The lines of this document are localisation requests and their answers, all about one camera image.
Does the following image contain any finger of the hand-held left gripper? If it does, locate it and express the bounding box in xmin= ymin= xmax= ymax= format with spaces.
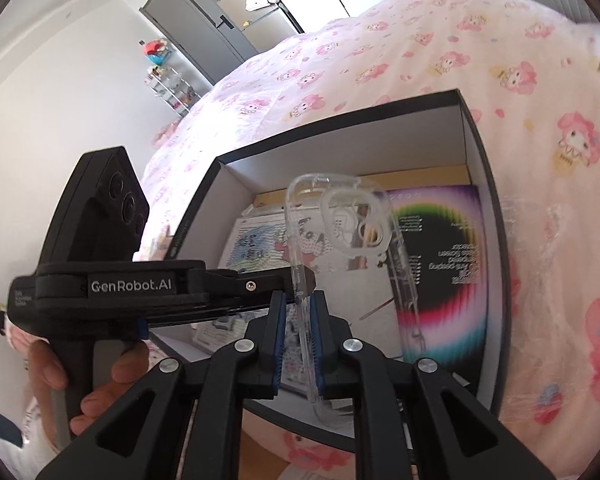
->
xmin=139 ymin=299 xmax=276 ymax=335
xmin=205 ymin=265 xmax=317 ymax=298

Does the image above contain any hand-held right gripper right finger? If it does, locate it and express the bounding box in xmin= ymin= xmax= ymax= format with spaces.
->
xmin=310 ymin=290 xmax=556 ymax=480

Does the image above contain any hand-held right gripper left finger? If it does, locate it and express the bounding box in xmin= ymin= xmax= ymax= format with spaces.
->
xmin=36 ymin=290 xmax=288 ymax=480

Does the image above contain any clear phone case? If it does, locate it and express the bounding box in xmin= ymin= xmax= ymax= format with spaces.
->
xmin=285 ymin=172 xmax=423 ymax=431

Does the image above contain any colourful black book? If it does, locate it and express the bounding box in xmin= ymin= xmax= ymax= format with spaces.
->
xmin=385 ymin=185 xmax=491 ymax=401

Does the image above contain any black box with white inside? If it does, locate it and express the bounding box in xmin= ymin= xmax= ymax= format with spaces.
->
xmin=147 ymin=88 xmax=512 ymax=456

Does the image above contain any person's left hand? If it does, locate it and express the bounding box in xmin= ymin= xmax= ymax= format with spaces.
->
xmin=26 ymin=337 xmax=153 ymax=436

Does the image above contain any cartoon printed card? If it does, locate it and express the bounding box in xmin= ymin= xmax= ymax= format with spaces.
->
xmin=217 ymin=205 xmax=406 ymax=396

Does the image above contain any white shelf rack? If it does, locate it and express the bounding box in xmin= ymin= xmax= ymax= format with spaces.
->
xmin=145 ymin=60 xmax=202 ymax=117

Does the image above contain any red plush toy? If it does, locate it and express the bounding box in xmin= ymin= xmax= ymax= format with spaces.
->
xmin=142 ymin=39 xmax=174 ymax=64

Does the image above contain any grey wardrobe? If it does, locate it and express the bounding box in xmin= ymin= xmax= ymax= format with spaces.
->
xmin=140 ymin=0 xmax=396 ymax=87

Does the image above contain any clear plastic film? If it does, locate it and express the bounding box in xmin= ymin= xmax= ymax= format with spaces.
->
xmin=500 ymin=190 xmax=600 ymax=411

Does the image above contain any pink cartoon printed blanket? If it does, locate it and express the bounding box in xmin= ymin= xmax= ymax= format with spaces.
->
xmin=140 ymin=0 xmax=600 ymax=480

